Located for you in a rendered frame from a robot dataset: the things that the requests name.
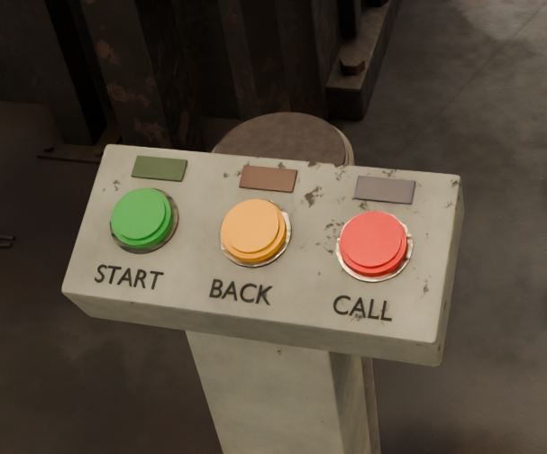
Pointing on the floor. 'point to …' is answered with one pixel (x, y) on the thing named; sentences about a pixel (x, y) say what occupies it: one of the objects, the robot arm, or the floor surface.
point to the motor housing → (145, 72)
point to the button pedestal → (275, 292)
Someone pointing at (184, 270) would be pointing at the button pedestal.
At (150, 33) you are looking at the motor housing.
